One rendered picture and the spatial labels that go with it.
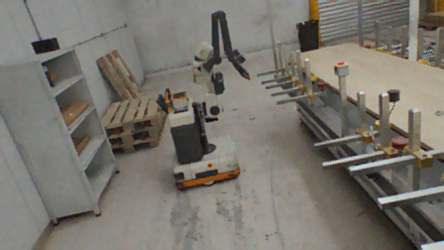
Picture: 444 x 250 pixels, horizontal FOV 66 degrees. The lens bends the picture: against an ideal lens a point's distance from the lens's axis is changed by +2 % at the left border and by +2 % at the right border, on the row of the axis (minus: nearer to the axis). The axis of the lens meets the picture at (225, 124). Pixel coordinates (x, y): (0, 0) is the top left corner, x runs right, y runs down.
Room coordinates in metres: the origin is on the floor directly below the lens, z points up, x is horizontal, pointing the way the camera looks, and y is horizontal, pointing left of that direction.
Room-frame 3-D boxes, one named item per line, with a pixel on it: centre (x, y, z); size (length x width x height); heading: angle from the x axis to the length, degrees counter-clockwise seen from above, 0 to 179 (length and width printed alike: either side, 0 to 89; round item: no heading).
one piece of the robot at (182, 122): (3.27, 0.38, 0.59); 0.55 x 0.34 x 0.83; 1
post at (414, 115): (1.32, -0.81, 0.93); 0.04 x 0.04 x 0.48; 1
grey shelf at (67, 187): (3.30, 1.61, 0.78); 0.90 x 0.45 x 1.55; 1
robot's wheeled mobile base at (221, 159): (3.27, 0.29, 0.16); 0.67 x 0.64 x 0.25; 91
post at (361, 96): (1.82, -0.81, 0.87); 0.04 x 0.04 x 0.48; 1
